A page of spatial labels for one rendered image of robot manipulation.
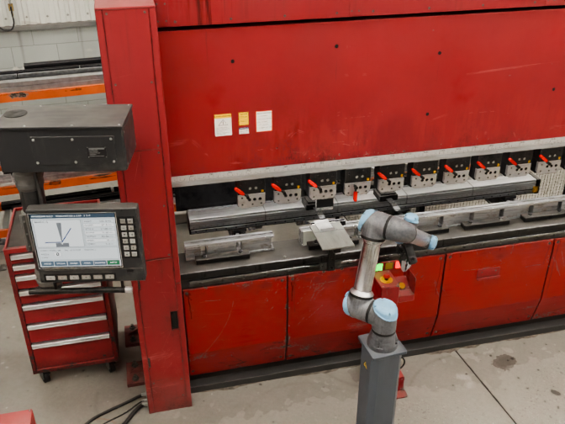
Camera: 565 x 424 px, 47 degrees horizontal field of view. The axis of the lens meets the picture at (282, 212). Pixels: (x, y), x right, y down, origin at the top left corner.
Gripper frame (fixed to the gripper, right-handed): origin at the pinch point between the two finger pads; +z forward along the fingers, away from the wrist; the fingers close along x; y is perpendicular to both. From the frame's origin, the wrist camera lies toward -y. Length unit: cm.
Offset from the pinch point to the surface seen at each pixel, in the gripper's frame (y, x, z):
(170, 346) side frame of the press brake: 7, 131, 36
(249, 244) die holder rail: 33, 81, -6
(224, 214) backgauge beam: 61, 90, -10
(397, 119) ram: 37, -1, -74
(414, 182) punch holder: 34, -15, -35
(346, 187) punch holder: 34, 25, -37
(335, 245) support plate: 10.9, 38.0, -15.4
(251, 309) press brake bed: 18, 83, 28
